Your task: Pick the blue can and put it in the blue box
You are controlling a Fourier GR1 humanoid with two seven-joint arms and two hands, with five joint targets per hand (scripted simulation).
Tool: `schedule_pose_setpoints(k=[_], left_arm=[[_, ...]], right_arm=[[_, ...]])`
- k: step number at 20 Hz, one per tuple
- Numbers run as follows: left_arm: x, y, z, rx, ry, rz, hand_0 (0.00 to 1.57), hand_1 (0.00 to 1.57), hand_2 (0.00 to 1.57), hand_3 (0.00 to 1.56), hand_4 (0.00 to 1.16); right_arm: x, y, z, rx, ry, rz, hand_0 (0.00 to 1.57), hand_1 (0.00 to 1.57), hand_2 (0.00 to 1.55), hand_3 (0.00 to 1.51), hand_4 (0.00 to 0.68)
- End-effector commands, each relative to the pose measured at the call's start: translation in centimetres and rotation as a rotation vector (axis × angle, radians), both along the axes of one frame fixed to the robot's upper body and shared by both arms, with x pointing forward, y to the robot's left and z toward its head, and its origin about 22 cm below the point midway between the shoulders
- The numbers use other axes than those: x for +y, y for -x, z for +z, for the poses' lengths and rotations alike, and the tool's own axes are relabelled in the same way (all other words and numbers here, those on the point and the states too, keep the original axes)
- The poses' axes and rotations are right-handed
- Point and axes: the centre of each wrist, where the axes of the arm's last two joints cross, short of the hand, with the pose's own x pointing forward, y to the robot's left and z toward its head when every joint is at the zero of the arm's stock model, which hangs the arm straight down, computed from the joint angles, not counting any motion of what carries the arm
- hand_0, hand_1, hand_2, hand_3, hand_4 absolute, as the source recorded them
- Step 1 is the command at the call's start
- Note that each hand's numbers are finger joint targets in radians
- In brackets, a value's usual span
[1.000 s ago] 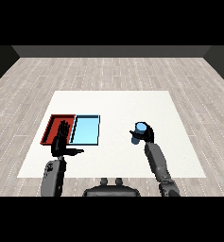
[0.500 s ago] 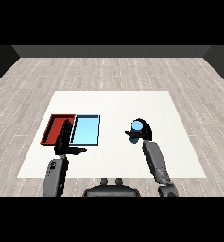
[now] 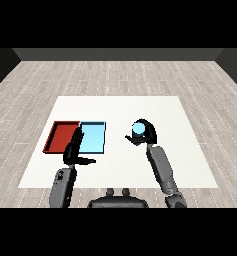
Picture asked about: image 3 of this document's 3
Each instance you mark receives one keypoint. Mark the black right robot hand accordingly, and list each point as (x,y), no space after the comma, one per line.
(150,132)

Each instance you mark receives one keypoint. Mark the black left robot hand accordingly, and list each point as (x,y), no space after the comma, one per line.
(71,152)

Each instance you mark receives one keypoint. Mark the small blue can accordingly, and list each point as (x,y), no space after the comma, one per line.
(138,129)

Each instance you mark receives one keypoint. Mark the dark grey robot body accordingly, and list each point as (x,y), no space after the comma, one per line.
(117,200)

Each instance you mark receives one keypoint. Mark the red shallow open box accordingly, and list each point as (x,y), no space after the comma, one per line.
(59,136)

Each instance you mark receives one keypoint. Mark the light blue shallow open box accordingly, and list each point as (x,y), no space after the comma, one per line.
(92,137)

